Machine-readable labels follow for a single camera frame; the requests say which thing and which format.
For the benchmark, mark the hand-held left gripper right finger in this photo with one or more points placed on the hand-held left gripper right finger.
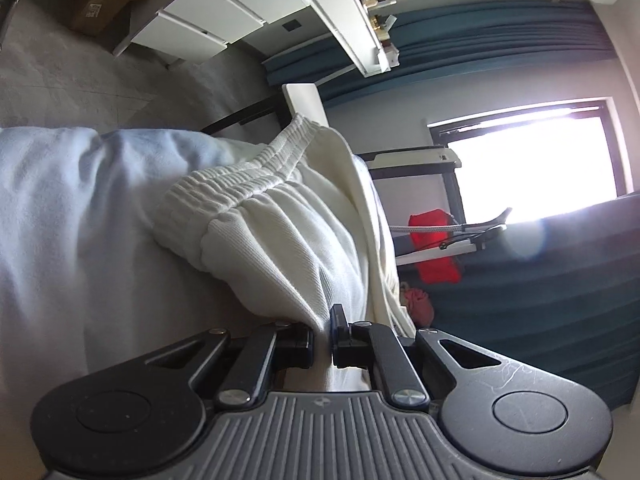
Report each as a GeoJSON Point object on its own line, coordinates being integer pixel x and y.
{"type": "Point", "coordinates": [343, 340]}

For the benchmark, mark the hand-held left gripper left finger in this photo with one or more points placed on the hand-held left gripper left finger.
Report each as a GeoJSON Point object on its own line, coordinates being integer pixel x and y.
{"type": "Point", "coordinates": [300, 345]}

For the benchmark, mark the white pants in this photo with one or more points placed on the white pants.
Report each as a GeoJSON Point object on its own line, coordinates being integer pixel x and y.
{"type": "Point", "coordinates": [280, 240]}

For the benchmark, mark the pink fluffy cloth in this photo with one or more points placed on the pink fluffy cloth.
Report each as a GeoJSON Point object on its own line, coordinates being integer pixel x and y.
{"type": "Point", "coordinates": [417, 305]}

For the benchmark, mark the red cloth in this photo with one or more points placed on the red cloth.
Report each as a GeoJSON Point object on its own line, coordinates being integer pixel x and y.
{"type": "Point", "coordinates": [436, 265]}

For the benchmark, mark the garment steamer stand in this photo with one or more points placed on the garment steamer stand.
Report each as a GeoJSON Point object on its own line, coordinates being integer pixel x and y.
{"type": "Point", "coordinates": [475, 227]}

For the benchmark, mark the teal curtain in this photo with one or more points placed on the teal curtain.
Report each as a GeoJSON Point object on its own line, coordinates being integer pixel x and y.
{"type": "Point", "coordinates": [525, 310]}
{"type": "Point", "coordinates": [450, 40]}

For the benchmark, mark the white board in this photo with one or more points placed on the white board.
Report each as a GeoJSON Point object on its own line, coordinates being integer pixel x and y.
{"type": "Point", "coordinates": [306, 102]}

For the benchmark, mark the pastel bed sheet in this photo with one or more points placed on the pastel bed sheet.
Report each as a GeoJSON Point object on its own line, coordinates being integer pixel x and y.
{"type": "Point", "coordinates": [75, 235]}

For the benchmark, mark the window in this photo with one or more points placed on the window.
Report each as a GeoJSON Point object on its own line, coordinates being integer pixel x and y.
{"type": "Point", "coordinates": [525, 160]}

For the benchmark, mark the row of small bottles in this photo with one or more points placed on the row of small bottles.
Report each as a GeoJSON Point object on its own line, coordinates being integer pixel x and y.
{"type": "Point", "coordinates": [382, 25]}

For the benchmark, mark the white drawer desk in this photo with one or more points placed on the white drawer desk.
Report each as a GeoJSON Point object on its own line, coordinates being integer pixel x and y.
{"type": "Point", "coordinates": [210, 10]}

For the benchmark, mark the white panel with black frame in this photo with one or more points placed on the white panel with black frame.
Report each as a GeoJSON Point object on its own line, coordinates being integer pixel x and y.
{"type": "Point", "coordinates": [415, 156]}

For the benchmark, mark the black metal frame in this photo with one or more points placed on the black metal frame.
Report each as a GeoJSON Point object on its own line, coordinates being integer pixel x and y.
{"type": "Point", "coordinates": [245, 115]}

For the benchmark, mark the dark wall socket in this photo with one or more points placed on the dark wall socket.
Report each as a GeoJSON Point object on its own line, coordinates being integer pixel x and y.
{"type": "Point", "coordinates": [290, 25]}

